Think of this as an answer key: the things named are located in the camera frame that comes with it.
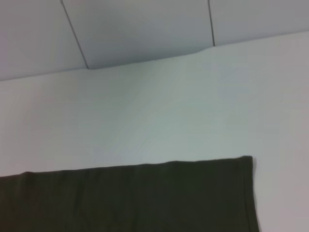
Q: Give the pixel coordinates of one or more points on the dark green FREE t-shirt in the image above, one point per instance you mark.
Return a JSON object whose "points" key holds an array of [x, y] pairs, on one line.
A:
{"points": [[120, 200]]}

